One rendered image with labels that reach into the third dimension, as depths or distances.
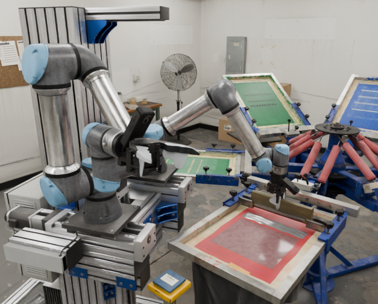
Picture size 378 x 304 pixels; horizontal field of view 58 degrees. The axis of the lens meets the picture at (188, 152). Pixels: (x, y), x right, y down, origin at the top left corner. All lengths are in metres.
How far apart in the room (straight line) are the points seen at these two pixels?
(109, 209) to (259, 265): 0.72
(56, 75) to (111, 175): 0.36
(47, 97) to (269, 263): 1.15
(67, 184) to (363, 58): 5.22
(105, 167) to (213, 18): 6.27
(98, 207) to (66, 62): 0.53
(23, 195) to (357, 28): 5.20
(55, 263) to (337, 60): 5.31
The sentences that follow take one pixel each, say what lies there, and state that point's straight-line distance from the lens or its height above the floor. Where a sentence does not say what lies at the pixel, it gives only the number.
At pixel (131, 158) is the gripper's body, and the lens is 0.82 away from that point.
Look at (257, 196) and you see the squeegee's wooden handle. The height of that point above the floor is 1.06.
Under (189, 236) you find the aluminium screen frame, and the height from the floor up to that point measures 0.98.
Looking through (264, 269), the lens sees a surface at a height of 0.95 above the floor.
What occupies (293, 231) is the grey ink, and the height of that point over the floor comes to 0.96.
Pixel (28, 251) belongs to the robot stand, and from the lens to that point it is 1.44.
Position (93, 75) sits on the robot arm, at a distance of 1.15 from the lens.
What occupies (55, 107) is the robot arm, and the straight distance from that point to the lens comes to 1.14.
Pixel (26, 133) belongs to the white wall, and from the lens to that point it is 5.05.
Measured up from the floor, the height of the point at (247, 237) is 0.96.
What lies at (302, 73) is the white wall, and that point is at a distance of 6.19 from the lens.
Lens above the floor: 1.92
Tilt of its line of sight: 19 degrees down
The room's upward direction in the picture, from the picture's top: straight up
